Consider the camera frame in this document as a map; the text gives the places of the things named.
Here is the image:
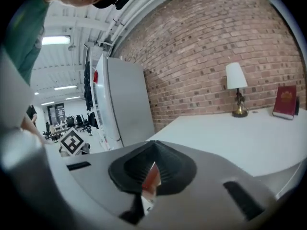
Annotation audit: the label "white shade brass table lamp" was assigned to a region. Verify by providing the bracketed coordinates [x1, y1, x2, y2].
[225, 61, 249, 118]

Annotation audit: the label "white ceiling pipes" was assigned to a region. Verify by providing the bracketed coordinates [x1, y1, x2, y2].
[105, 0, 169, 58]

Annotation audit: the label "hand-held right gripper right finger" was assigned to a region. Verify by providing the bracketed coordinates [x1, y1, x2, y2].
[143, 140, 279, 230]

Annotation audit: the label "grey refrigerator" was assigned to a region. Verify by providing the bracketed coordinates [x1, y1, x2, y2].
[92, 53, 155, 151]

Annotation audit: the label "long ceiling light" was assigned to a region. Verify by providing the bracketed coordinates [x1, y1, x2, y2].
[41, 34, 72, 46]
[53, 85, 78, 91]

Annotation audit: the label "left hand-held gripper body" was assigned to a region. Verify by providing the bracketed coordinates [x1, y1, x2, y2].
[58, 126, 91, 157]

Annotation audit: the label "person's left forearm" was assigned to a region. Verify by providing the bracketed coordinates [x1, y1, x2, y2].
[21, 115, 52, 146]

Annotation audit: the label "red hardcover book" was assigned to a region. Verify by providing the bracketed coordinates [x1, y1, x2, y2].
[272, 85, 298, 120]

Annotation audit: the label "row of black office chairs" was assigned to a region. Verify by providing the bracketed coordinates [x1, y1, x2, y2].
[43, 111, 99, 137]

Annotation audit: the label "white desk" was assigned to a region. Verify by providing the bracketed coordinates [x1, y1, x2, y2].
[145, 106, 307, 199]

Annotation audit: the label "person's green shirt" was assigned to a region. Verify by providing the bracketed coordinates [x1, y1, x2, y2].
[1, 0, 50, 86]

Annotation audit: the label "black hanging clothes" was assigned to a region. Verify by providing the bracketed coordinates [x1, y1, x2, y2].
[83, 60, 94, 112]

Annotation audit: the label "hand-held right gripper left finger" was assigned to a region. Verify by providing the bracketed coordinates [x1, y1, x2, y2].
[45, 140, 156, 225]

